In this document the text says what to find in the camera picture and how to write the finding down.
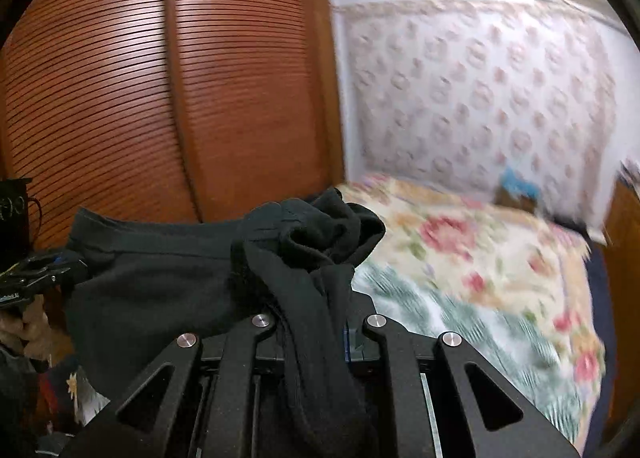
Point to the circle patterned wall curtain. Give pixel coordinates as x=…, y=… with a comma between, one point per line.
x=475, y=103

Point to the long wooden cabinet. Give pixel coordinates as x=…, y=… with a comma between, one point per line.
x=625, y=263

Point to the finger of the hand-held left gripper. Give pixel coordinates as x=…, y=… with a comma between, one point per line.
x=55, y=268
x=30, y=290

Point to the wooden louvered wardrobe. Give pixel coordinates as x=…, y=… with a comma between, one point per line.
x=125, y=88

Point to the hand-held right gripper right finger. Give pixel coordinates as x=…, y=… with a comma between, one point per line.
x=357, y=350

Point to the bed with navy sheet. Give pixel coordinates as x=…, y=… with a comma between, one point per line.
x=597, y=278

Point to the green leaf print sheet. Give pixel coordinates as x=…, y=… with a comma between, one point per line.
x=450, y=328

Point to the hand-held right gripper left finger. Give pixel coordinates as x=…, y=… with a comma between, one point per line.
x=250, y=338

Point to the cardboard box with blue cloth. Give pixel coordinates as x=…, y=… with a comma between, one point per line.
x=515, y=198

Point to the black sweatpants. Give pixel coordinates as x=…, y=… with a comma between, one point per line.
x=165, y=278

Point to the floral blanket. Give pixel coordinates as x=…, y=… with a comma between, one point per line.
x=475, y=248

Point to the person's left hand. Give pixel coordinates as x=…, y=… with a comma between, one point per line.
x=37, y=333

